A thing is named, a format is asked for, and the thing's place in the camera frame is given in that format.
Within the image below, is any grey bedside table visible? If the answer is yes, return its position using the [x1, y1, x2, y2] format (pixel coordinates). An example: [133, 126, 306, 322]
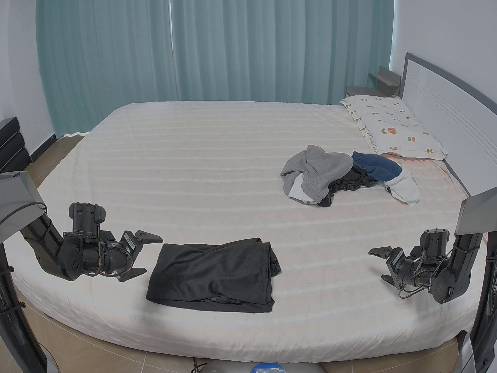
[346, 66, 401, 98]

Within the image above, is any black T-shirt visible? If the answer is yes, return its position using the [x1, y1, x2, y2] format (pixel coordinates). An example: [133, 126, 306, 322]
[146, 238, 281, 313]

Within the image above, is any white printed pillow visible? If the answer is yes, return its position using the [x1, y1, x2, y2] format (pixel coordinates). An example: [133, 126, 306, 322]
[339, 95, 448, 161]

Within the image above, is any bed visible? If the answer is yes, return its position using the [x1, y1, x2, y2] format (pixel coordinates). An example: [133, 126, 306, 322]
[4, 52, 497, 364]

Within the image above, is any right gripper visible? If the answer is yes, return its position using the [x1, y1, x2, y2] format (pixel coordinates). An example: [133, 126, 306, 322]
[368, 247, 422, 290]

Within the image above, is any pile of clothes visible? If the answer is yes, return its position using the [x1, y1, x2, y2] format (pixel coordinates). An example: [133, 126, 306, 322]
[280, 145, 421, 208]

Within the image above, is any blue-green curtain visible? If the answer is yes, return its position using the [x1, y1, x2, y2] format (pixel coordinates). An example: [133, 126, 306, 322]
[171, 0, 394, 106]
[36, 0, 179, 137]

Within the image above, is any black chest of drawers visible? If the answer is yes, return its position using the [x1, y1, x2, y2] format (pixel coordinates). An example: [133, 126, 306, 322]
[0, 117, 32, 174]

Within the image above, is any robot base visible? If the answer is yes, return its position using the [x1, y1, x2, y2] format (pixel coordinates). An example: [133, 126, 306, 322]
[194, 360, 323, 373]

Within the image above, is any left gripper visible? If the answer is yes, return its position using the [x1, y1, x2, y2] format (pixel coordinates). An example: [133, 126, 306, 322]
[102, 230, 164, 283]

